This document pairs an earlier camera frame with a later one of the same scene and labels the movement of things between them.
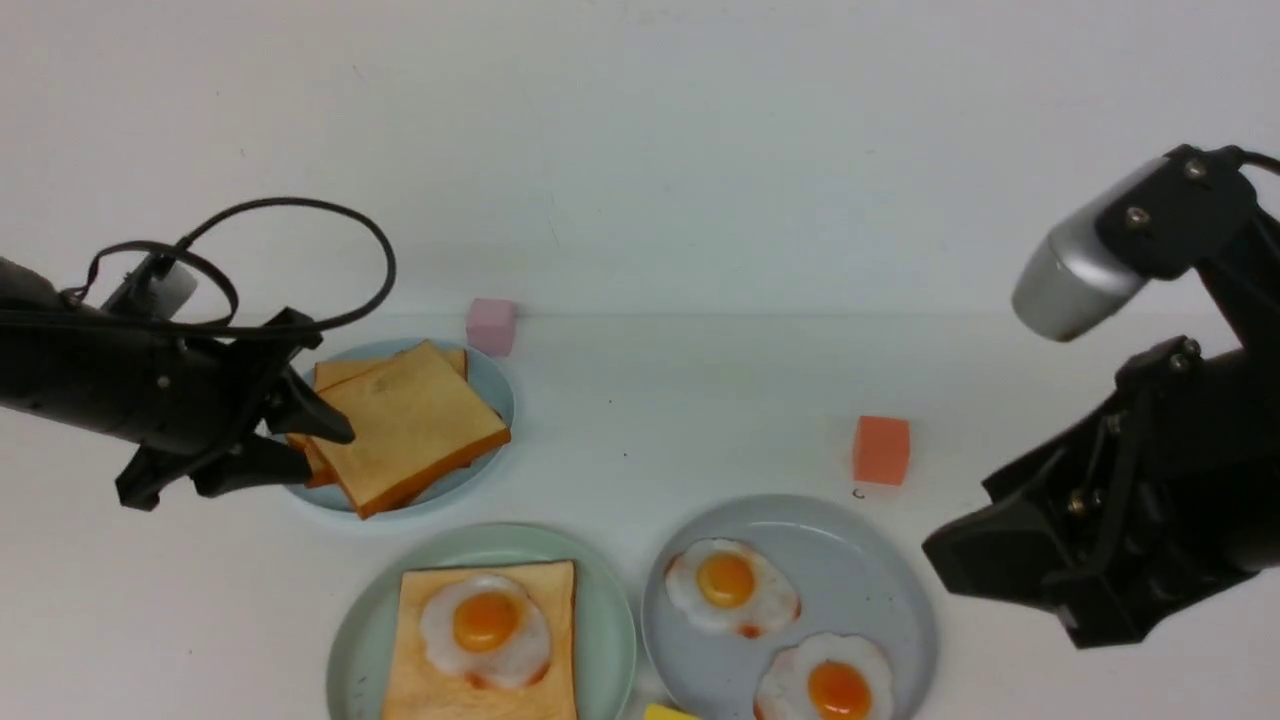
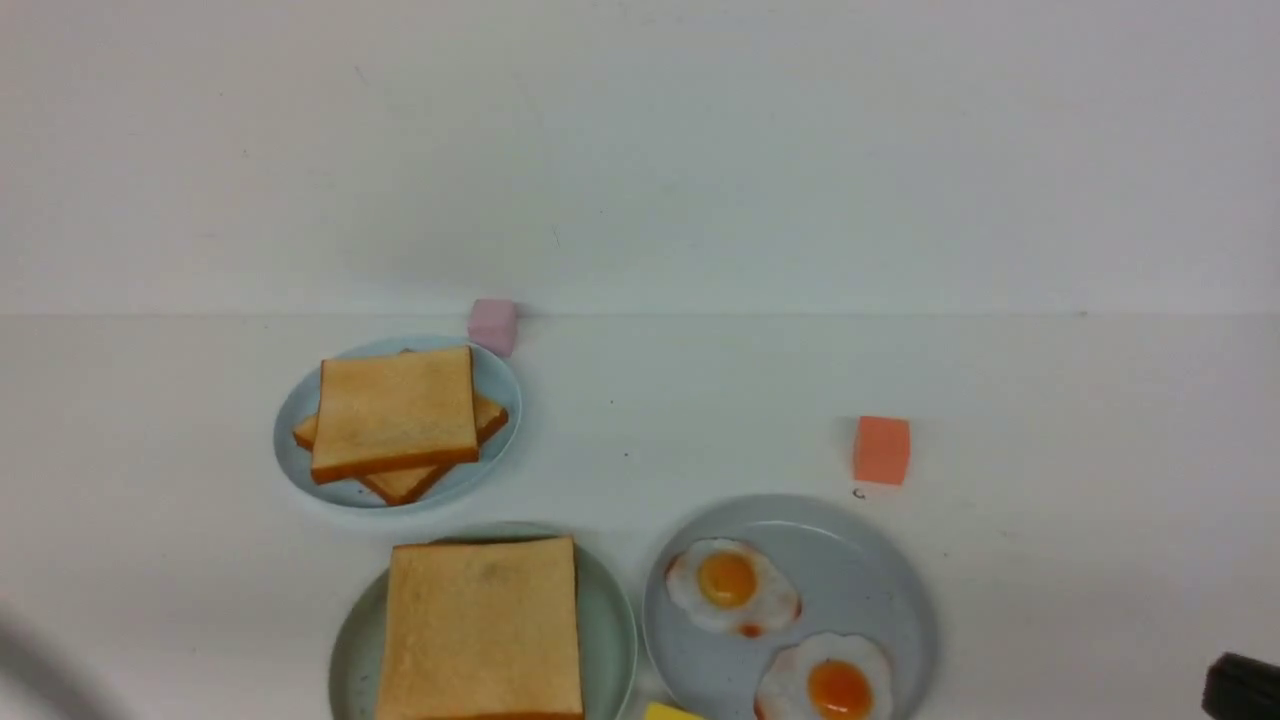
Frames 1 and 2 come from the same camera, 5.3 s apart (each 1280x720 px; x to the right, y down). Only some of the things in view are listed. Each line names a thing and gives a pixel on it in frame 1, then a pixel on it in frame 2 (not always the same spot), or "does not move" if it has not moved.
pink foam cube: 490,326 does not move
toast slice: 415,418 to 481,630
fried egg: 726,586 does not move
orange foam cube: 882,450 does not move
